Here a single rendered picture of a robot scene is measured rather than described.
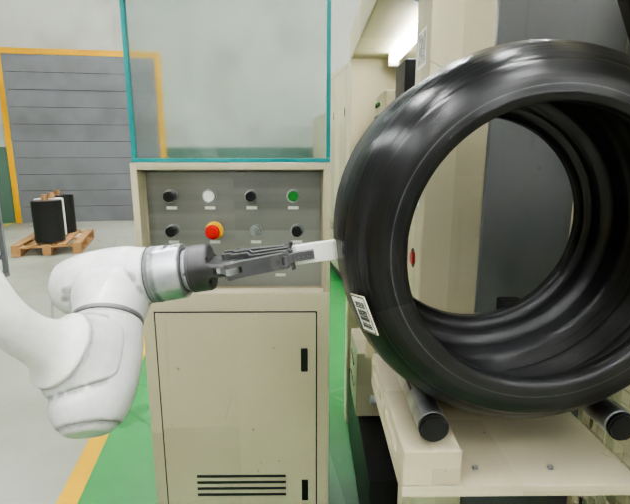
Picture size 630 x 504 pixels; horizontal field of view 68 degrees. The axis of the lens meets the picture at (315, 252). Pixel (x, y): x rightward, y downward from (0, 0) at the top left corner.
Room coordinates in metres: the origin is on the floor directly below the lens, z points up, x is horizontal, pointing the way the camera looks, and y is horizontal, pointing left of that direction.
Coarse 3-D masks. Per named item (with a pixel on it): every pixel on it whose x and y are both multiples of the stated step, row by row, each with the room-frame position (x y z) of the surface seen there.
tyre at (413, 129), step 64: (448, 64) 0.68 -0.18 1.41; (512, 64) 0.62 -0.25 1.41; (576, 64) 0.62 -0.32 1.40; (384, 128) 0.65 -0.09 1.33; (448, 128) 0.61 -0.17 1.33; (576, 128) 0.88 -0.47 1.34; (384, 192) 0.62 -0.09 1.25; (576, 192) 0.89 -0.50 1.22; (384, 256) 0.61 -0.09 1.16; (576, 256) 0.88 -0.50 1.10; (384, 320) 0.62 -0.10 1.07; (448, 320) 0.88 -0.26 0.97; (512, 320) 0.88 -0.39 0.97; (576, 320) 0.84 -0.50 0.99; (448, 384) 0.62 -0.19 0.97; (512, 384) 0.61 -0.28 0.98; (576, 384) 0.61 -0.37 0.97
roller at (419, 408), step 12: (408, 384) 0.72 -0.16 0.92; (408, 396) 0.70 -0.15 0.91; (420, 396) 0.67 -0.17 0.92; (420, 408) 0.65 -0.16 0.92; (432, 408) 0.64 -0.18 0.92; (420, 420) 0.62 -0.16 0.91; (432, 420) 0.62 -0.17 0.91; (444, 420) 0.62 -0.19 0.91; (420, 432) 0.62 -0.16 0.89; (432, 432) 0.62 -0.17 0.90; (444, 432) 0.62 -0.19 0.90
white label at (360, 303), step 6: (354, 294) 0.63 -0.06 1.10; (354, 300) 0.64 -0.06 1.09; (360, 300) 0.62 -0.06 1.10; (360, 306) 0.63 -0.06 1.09; (366, 306) 0.61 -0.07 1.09; (360, 312) 0.63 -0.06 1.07; (366, 312) 0.62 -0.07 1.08; (360, 318) 0.64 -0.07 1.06; (366, 318) 0.62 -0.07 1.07; (372, 318) 0.61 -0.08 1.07; (366, 324) 0.63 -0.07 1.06; (372, 324) 0.61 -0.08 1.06; (366, 330) 0.64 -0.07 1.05; (372, 330) 0.62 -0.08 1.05
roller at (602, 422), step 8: (608, 400) 0.66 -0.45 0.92; (584, 408) 0.68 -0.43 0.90; (592, 408) 0.66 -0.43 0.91; (600, 408) 0.65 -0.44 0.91; (608, 408) 0.64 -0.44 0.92; (616, 408) 0.64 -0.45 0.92; (592, 416) 0.66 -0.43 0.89; (600, 416) 0.64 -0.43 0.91; (608, 416) 0.63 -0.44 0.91; (616, 416) 0.62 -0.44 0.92; (624, 416) 0.62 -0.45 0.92; (600, 424) 0.64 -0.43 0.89; (608, 424) 0.62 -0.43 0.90; (616, 424) 0.62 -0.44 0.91; (624, 424) 0.62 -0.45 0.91; (608, 432) 0.62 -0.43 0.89; (616, 432) 0.62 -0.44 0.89; (624, 432) 0.62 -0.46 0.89
